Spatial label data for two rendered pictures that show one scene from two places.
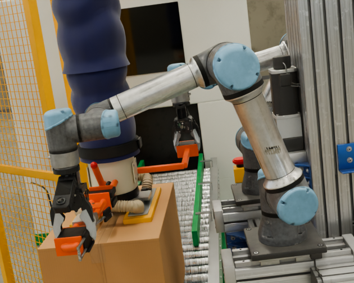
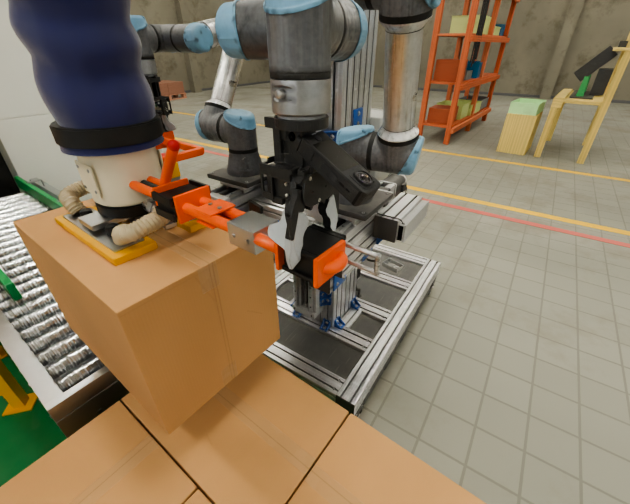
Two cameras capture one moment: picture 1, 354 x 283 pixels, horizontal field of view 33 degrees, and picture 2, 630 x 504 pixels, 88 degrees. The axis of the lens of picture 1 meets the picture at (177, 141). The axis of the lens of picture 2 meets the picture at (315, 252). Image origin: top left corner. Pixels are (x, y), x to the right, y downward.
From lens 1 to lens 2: 149 cm
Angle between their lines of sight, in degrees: 56
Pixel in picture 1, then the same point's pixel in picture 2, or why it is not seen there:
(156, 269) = (268, 266)
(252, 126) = (414, 65)
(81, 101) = (71, 32)
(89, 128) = (352, 26)
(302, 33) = not seen: outside the picture
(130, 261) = (245, 270)
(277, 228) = not seen: hidden behind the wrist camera
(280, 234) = not seen: hidden behind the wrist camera
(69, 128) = (338, 16)
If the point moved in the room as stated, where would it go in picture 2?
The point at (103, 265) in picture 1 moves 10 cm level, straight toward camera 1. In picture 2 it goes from (217, 289) to (253, 299)
